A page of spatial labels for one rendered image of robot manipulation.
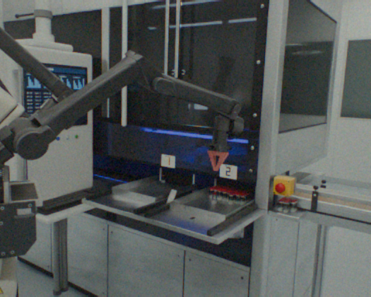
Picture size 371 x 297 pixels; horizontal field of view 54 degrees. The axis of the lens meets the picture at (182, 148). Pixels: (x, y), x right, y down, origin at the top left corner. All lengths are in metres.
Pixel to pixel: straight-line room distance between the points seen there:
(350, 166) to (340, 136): 0.48
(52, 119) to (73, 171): 1.07
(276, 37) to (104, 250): 1.54
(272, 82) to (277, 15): 0.26
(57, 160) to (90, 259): 0.75
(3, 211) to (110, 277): 1.31
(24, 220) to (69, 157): 0.90
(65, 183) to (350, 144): 4.89
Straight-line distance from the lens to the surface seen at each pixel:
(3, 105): 1.11
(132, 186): 1.83
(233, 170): 1.62
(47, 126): 0.96
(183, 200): 1.59
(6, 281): 1.24
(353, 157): 6.17
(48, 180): 1.93
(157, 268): 2.04
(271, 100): 1.53
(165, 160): 1.82
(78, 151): 2.03
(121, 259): 2.21
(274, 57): 1.54
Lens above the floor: 1.37
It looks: 9 degrees down
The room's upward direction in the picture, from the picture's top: 2 degrees clockwise
